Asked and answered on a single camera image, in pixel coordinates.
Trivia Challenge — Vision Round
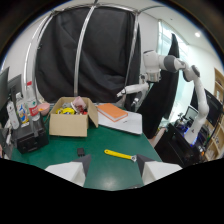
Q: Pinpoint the small black box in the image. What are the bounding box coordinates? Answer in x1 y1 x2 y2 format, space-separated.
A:
76 147 86 158

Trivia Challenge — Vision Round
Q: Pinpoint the open cardboard box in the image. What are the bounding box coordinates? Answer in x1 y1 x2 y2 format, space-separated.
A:
48 96 99 138

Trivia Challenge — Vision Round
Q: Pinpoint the black side table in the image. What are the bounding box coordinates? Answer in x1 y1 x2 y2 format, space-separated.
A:
154 123 204 168

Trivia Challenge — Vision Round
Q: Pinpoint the black metal case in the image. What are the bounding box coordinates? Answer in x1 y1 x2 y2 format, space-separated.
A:
12 114 50 155

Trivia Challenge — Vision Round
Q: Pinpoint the white flat board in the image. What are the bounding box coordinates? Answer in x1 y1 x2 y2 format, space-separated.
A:
97 110 144 136

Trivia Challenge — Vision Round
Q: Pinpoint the pink bowl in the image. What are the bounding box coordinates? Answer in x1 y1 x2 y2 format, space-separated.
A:
36 102 51 117

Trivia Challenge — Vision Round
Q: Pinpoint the orange book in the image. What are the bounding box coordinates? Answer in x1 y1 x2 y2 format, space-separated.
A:
96 102 129 123

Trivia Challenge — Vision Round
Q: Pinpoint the wooden shelf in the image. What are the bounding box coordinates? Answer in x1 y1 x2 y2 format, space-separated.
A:
203 67 224 162

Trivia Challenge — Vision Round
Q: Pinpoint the bottle with yellow label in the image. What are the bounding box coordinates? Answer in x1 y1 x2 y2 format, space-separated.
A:
15 92 31 128

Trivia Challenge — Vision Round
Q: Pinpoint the clear bottle red label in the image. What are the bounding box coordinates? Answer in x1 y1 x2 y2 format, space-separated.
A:
26 80 41 122

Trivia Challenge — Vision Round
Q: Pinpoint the white remote control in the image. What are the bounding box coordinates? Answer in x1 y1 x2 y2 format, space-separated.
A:
6 100 21 130

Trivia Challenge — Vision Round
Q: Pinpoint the black monitor on desk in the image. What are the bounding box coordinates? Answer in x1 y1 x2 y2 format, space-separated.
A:
190 87 224 128

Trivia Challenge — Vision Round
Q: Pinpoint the black computer monitor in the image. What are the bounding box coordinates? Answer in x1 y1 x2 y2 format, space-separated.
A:
0 66 11 113

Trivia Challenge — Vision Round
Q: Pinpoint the black curtain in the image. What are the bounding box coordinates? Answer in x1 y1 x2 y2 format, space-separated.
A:
34 5 142 104

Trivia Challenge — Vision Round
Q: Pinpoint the yellow handled tool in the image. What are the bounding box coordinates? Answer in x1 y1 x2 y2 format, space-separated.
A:
103 148 138 163

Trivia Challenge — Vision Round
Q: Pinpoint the silver metal frame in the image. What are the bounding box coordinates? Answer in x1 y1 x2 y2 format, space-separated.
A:
23 2 158 101

